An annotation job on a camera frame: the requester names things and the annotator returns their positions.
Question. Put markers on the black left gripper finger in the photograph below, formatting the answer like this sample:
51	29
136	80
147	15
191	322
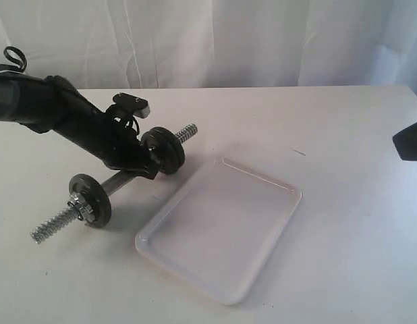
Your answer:
144	145
148	170

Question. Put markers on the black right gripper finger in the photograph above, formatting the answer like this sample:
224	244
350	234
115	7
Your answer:
405	143

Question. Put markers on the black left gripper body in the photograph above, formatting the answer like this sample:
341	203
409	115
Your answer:
110	136

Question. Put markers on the black weight plate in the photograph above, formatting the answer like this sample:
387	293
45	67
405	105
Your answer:
96	197
178	150
154	145

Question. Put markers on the chrome spinlock collar nut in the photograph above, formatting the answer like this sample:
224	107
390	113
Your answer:
84	210

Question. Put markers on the chrome threaded dumbbell bar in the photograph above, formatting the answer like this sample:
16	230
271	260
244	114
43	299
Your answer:
56	223

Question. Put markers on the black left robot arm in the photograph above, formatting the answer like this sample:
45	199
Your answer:
53	104

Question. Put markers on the white backdrop curtain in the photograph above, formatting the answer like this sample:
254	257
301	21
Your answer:
185	44

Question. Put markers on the white plastic tray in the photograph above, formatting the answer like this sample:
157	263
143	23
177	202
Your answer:
217	232

